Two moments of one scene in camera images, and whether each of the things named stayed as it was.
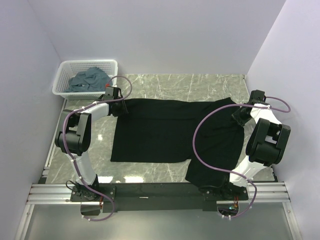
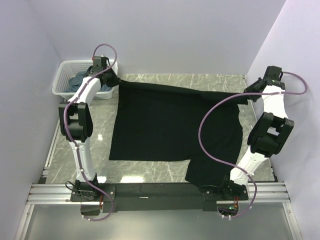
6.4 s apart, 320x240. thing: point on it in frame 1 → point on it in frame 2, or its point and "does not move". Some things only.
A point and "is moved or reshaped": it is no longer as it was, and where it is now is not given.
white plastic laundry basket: (69, 68) does not move
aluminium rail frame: (49, 193) does not move
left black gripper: (122, 111) → (115, 79)
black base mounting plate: (166, 197) does not move
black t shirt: (205, 132) is moved or reshaped
